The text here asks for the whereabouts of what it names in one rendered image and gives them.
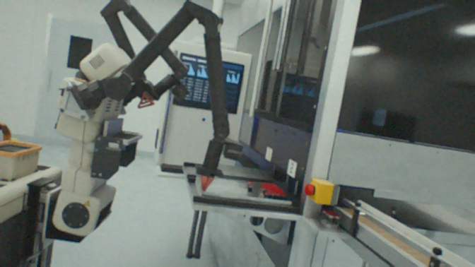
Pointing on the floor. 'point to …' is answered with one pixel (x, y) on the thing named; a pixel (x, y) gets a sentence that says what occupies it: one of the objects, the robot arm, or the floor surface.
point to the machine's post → (325, 124)
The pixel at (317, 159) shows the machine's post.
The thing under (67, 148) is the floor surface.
